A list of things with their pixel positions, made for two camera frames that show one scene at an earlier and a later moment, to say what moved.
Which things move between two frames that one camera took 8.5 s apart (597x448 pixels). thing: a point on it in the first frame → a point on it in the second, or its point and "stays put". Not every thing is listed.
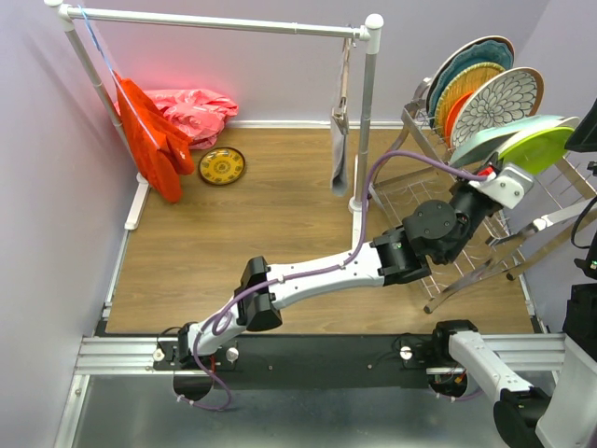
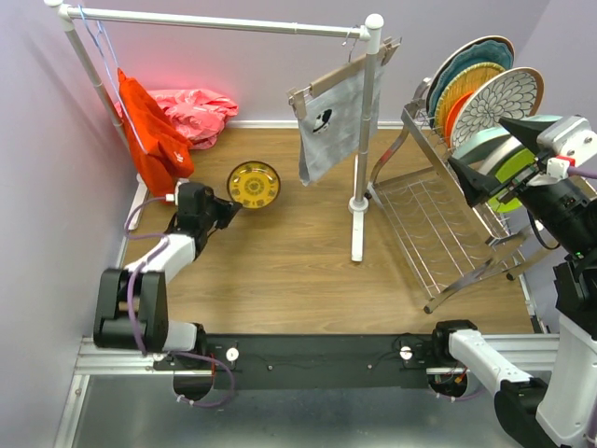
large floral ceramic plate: x=451 y=54 stays put
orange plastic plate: x=451 y=116 stays put
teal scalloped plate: x=473 y=54 stays put
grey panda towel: x=339 y=146 → x=333 y=123
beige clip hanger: x=340 y=114 → x=386 y=49
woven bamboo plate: x=463 y=82 stays put
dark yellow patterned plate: x=221 y=165 → x=254 y=185
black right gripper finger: x=584 y=138 → x=527 y=132
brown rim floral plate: x=508 y=96 stays put
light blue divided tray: x=480 y=149 stays put
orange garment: x=160 y=145 stays put
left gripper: x=467 y=188 → x=229 y=210
